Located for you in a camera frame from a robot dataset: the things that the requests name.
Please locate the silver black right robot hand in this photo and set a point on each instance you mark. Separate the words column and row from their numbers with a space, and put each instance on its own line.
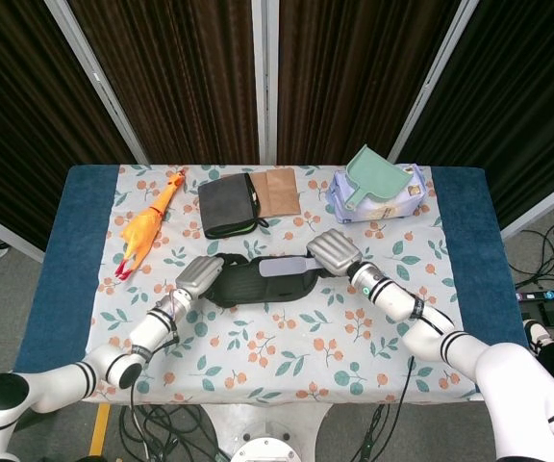
column 334, row 252

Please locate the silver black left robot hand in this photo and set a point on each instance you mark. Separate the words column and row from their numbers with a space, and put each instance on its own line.
column 200, row 276

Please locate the black rubber slipper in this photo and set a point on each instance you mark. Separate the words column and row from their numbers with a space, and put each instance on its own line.
column 253, row 289

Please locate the grey brush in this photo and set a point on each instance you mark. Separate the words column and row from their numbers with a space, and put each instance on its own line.
column 282, row 267

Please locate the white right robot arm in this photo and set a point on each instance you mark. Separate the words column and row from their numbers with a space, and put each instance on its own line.
column 392, row 298

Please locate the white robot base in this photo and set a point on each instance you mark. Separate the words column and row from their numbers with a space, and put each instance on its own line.
column 267, row 428

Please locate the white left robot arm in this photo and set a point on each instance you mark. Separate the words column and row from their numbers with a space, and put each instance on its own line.
column 152, row 329

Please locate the black and white sneaker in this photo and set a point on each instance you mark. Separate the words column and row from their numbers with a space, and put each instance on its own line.
column 536, row 333

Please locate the pale blue tissue pack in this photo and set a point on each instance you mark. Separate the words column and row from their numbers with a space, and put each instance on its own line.
column 383, row 209

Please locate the black pouch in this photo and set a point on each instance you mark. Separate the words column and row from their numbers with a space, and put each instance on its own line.
column 226, row 207

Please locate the yellow rubber chicken toy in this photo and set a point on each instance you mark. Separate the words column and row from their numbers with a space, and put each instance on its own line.
column 144, row 226

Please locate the brown paper envelope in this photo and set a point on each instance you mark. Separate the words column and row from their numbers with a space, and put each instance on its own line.
column 282, row 192

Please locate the green plastic dustpan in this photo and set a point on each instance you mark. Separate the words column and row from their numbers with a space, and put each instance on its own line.
column 378, row 175

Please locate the floral print tablecloth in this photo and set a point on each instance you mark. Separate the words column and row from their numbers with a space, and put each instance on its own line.
column 277, row 351

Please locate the blue table cover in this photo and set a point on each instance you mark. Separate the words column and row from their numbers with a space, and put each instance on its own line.
column 464, row 207

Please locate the dark pleated partition panel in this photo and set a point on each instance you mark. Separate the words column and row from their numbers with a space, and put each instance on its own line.
column 181, row 77
column 354, row 72
column 27, row 120
column 522, row 106

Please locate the black power strip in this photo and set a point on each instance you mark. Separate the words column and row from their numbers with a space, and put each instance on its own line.
column 551, row 294

